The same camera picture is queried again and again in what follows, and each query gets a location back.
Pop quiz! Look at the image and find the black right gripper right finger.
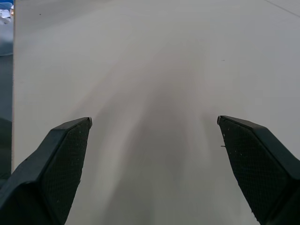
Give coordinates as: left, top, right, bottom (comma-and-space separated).
217, 115, 300, 225

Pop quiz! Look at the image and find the blue and white background clutter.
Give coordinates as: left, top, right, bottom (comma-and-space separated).
0, 0, 16, 26

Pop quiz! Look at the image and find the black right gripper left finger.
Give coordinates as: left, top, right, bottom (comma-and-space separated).
0, 117, 93, 225

